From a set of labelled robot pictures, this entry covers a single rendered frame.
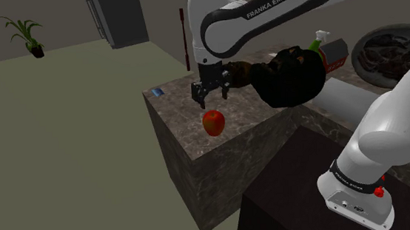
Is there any red box with dark top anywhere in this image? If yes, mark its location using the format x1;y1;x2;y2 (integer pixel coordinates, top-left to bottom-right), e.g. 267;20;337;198
317;38;351;75

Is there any dark door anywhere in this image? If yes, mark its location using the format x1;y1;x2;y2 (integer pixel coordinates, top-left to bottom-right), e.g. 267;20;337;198
84;0;150;52

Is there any green potted plant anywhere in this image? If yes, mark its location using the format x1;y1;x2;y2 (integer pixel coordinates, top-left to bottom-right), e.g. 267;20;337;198
0;12;47;62

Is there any dark round basin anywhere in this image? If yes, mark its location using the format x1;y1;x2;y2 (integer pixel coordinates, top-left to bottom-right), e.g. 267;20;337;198
348;22;410;92

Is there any green spray bottle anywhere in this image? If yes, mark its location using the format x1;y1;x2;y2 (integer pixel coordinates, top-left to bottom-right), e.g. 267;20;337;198
306;29;333;62

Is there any thin red rod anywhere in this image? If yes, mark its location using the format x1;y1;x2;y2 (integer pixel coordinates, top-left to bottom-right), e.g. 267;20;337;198
178;7;192;73

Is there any dark robot stand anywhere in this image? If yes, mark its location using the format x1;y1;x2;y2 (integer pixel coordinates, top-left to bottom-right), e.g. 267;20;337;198
228;117;410;230

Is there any black and brown rounded object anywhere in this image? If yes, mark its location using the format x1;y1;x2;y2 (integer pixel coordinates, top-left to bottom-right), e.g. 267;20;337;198
222;43;329;112

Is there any red apple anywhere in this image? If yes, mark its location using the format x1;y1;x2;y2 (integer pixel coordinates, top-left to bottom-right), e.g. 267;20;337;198
201;109;227;138

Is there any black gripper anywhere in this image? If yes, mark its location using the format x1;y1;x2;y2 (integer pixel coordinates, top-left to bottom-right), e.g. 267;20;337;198
189;69;235;112

